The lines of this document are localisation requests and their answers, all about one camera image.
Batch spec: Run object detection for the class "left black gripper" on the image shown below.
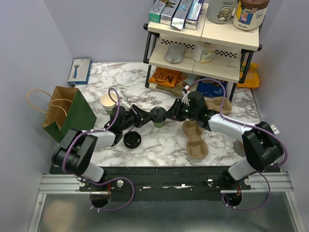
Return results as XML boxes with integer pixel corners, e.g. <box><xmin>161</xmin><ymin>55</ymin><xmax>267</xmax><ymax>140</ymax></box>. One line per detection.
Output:
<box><xmin>120</xmin><ymin>104</ymin><xmax>155</xmax><ymax>132</ymax></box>

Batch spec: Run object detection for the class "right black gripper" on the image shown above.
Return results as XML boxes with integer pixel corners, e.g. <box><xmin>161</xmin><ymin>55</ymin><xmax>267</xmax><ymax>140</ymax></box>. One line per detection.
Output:
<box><xmin>162</xmin><ymin>99</ymin><xmax>197</xmax><ymax>122</ymax></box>

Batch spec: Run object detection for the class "single black plastic lid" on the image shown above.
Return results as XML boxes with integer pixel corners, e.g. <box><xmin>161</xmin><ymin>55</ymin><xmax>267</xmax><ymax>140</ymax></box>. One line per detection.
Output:
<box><xmin>150</xmin><ymin>106</ymin><xmax>166</xmax><ymax>122</ymax></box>

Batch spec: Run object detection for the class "single green paper cup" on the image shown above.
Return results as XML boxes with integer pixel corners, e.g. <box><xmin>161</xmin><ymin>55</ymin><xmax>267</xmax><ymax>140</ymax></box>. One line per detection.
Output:
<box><xmin>152</xmin><ymin>118</ymin><xmax>166</xmax><ymax>128</ymax></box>

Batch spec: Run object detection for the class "black plastic lid stack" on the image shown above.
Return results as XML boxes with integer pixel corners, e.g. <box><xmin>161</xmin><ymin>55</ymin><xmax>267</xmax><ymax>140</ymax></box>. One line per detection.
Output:
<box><xmin>123</xmin><ymin>131</ymin><xmax>141</xmax><ymax>149</ymax></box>

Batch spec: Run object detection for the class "green paper cup stack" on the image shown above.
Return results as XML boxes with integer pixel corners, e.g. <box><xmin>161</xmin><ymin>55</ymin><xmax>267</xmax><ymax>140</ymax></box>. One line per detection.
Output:
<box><xmin>100</xmin><ymin>92</ymin><xmax>118</xmax><ymax>115</ymax></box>

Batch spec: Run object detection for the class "brown pulp cup carrier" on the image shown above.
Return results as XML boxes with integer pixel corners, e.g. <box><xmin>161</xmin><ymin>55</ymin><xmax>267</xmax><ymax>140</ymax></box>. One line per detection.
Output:
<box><xmin>182</xmin><ymin>121</ymin><xmax>209</xmax><ymax>160</ymax></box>
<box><xmin>205</xmin><ymin>97</ymin><xmax>232</xmax><ymax>116</ymax></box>

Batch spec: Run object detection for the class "brown paper bag green side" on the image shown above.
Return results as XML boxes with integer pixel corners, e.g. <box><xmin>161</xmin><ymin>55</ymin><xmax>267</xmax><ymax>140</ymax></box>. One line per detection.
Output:
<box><xmin>26</xmin><ymin>86</ymin><xmax>97</xmax><ymax>143</ymax></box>

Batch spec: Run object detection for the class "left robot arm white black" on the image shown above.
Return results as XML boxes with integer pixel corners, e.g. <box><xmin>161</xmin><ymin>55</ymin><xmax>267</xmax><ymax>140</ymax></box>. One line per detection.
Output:
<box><xmin>52</xmin><ymin>105</ymin><xmax>155</xmax><ymax>191</ymax></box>

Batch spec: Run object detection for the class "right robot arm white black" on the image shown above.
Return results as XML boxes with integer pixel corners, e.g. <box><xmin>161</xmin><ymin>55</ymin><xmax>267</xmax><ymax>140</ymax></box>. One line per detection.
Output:
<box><xmin>163</xmin><ymin>91</ymin><xmax>287</xmax><ymax>189</ymax></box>

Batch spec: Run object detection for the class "orange kettle chips bag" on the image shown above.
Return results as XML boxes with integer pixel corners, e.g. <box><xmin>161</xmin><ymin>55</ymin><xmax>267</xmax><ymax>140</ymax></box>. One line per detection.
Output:
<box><xmin>149</xmin><ymin>67</ymin><xmax>181</xmax><ymax>88</ymax></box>

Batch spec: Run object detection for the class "white paper roll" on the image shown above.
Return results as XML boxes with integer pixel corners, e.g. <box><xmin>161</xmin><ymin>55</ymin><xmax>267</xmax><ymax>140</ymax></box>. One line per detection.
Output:
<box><xmin>193</xmin><ymin>42</ymin><xmax>217</xmax><ymax>64</ymax></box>

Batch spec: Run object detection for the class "grey cup with straws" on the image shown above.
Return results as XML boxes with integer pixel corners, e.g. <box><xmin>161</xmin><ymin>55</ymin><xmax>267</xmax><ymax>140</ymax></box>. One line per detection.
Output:
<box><xmin>233</xmin><ymin>124</ymin><xmax>280</xmax><ymax>158</ymax></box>

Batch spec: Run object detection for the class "cream black tiered shelf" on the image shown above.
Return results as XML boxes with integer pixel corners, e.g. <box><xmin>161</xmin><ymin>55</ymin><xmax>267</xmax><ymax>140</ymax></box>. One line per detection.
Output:
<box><xmin>143</xmin><ymin>3</ymin><xmax>262</xmax><ymax>99</ymax></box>

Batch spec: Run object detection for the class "blue razor package box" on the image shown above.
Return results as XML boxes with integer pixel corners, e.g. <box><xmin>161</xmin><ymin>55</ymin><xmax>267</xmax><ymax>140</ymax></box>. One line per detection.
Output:
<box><xmin>68</xmin><ymin>58</ymin><xmax>92</xmax><ymax>85</ymax></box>

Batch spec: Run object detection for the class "yellow snack bag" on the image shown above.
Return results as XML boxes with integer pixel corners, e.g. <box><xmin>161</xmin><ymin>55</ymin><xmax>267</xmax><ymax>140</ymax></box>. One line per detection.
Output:
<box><xmin>237</xmin><ymin>63</ymin><xmax>260</xmax><ymax>89</ymax></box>

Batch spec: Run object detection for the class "white blue toothpaste box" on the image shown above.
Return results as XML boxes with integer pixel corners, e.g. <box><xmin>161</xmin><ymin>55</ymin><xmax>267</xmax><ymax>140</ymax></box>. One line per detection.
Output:
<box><xmin>185</xmin><ymin>0</ymin><xmax>204</xmax><ymax>30</ymax></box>

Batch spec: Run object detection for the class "silver blue toothpaste box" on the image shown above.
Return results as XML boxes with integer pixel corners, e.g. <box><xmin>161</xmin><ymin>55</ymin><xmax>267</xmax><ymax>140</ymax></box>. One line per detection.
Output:
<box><xmin>171</xmin><ymin>0</ymin><xmax>193</xmax><ymax>30</ymax></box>

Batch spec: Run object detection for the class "teal toothpaste box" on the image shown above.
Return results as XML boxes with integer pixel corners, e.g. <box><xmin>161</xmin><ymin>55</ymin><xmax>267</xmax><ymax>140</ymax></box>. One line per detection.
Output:
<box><xmin>148</xmin><ymin>0</ymin><xmax>168</xmax><ymax>23</ymax></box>

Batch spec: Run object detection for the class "grey cartoon mug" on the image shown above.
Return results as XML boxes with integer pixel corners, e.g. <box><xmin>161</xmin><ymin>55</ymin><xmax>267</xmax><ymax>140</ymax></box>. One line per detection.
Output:
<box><xmin>206</xmin><ymin>0</ymin><xmax>237</xmax><ymax>24</ymax></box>

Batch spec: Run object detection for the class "white cartoon canister brown lid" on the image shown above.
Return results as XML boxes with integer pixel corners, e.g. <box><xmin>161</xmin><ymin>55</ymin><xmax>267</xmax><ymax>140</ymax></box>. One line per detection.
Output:
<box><xmin>233</xmin><ymin>0</ymin><xmax>270</xmax><ymax>30</ymax></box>

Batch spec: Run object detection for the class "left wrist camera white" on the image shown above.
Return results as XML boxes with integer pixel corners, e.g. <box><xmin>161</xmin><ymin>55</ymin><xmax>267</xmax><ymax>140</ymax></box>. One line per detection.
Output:
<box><xmin>120</xmin><ymin>97</ymin><xmax>130</xmax><ymax>108</ymax></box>

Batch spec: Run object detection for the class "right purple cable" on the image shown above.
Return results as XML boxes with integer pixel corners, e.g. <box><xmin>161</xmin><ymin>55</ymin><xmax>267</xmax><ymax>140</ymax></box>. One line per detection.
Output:
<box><xmin>185</xmin><ymin>78</ymin><xmax>289</xmax><ymax>211</ymax></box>

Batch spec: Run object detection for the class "purple cable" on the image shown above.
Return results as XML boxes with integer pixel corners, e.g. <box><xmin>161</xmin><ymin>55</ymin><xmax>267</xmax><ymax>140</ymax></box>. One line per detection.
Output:
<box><xmin>62</xmin><ymin>87</ymin><xmax>136</xmax><ymax>212</ymax></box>
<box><xmin>185</xmin><ymin>78</ymin><xmax>289</xmax><ymax>211</ymax></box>

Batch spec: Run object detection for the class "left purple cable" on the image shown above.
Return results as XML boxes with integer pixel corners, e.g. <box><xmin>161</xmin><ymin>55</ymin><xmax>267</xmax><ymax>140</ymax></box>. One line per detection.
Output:
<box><xmin>62</xmin><ymin>87</ymin><xmax>136</xmax><ymax>212</ymax></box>

